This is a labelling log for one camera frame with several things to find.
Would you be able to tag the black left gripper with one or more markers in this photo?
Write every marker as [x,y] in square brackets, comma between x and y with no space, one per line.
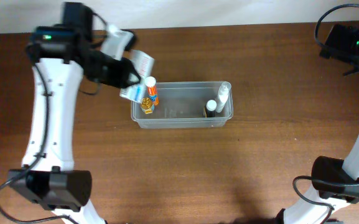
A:
[109,70]

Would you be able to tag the white Panadol box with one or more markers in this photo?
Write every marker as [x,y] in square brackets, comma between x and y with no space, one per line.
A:
[143,63]

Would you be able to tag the orange effervescent tablet tube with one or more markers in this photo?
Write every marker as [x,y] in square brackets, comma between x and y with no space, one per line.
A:
[150,83]

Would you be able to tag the small gold-lidded jar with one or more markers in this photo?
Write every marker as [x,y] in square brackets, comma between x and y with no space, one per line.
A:
[147,105]

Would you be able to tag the dark bottle white cap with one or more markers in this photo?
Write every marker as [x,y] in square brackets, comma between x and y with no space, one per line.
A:
[209,110]

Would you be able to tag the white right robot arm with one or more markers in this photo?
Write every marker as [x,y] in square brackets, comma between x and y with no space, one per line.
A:
[334,182]

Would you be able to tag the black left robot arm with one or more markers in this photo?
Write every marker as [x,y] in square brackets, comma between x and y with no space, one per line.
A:
[63,55]

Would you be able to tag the clear plastic container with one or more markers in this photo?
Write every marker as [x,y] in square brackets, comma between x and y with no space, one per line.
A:
[181,105]

